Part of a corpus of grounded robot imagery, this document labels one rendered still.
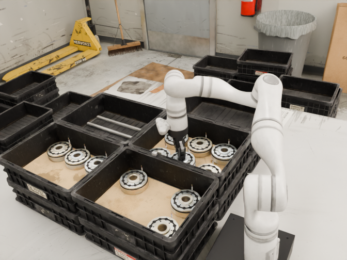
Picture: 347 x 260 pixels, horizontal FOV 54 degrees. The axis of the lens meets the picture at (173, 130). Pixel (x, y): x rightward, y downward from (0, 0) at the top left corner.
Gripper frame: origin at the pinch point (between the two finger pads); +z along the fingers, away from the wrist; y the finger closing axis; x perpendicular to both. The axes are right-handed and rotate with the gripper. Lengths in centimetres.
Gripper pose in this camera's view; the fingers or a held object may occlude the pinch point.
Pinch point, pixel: (179, 156)
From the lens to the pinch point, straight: 133.2
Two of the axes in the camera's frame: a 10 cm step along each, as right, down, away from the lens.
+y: -2.2, -5.3, 8.2
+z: 0.7, 8.3, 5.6
